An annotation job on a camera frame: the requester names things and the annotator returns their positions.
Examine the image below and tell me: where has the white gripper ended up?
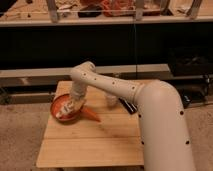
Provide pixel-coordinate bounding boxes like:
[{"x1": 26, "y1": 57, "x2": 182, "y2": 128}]
[{"x1": 55, "y1": 99, "x2": 85, "y2": 119}]

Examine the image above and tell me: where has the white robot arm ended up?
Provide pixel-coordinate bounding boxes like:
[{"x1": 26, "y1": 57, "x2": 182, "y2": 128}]
[{"x1": 56, "y1": 61, "x2": 196, "y2": 171}]

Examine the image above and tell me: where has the orange ceramic bowl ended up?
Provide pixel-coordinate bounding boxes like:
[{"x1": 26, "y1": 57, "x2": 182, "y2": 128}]
[{"x1": 50, "y1": 94, "x2": 85, "y2": 122}]

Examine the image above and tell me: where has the orange carrot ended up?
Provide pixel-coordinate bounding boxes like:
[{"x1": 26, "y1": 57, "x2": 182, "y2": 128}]
[{"x1": 81, "y1": 107, "x2": 100, "y2": 122}]

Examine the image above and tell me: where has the black rectangular remote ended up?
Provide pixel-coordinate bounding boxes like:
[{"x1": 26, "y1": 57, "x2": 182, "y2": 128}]
[{"x1": 119, "y1": 99, "x2": 137, "y2": 114}]

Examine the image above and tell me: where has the wooden table board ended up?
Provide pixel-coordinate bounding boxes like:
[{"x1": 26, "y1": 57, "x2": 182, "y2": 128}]
[{"x1": 36, "y1": 87, "x2": 144, "y2": 168}]

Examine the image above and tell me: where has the red cloth on shelf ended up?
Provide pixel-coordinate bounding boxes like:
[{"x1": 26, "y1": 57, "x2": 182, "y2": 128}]
[{"x1": 101, "y1": 0, "x2": 135, "y2": 17}]

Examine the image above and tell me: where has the grey shelf rail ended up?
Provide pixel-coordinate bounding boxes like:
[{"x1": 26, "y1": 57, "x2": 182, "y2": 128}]
[{"x1": 0, "y1": 64, "x2": 172, "y2": 87}]

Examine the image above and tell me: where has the black hanging cable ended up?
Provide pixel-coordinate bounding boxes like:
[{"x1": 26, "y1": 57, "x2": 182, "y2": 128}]
[{"x1": 133, "y1": 16, "x2": 139, "y2": 80}]

